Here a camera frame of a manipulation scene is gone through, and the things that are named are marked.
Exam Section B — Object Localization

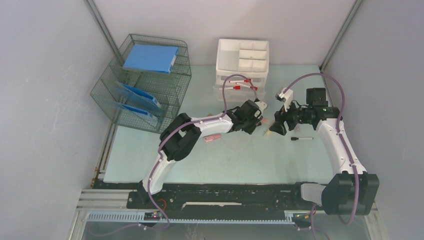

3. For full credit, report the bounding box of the white plastic drawer organizer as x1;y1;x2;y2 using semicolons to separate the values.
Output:
213;38;270;103

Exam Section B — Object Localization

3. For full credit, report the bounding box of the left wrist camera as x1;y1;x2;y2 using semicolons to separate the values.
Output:
254;100;268;113

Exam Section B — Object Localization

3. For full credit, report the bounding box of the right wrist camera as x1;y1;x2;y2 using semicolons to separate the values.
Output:
275;87;294;112

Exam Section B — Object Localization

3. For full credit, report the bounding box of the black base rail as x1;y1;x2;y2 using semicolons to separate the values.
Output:
76;180;379;224

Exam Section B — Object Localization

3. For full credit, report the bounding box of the black cap marker right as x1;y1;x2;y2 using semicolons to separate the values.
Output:
290;137;314;141

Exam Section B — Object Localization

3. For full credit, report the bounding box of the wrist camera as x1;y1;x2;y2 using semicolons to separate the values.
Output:
275;87;294;112
254;100;268;113

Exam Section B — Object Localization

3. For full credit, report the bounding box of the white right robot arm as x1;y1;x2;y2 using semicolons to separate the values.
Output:
269;87;380;216

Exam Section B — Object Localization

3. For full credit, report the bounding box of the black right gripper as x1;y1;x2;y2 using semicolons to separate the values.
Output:
269;97;312;136

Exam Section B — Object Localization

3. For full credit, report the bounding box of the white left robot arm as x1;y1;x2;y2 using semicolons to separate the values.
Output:
137;99;268;208

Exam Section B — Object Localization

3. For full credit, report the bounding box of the red cap marker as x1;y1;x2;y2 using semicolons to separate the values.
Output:
238;83;258;91
228;78;252;83
218;85;241;91

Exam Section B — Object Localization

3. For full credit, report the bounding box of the green wire mesh rack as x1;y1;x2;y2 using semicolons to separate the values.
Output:
90;33;192;133

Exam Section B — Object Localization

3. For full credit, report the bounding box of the pink correction tape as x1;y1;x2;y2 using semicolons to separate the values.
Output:
203;133;222;143

